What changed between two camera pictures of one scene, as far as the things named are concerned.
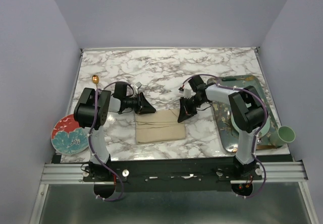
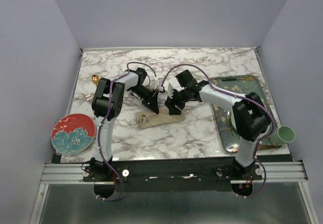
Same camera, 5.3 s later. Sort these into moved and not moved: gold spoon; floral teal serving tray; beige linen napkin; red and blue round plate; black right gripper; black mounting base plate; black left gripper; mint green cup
Moved: black right gripper; beige linen napkin; black left gripper
Not moved: gold spoon; mint green cup; black mounting base plate; red and blue round plate; floral teal serving tray
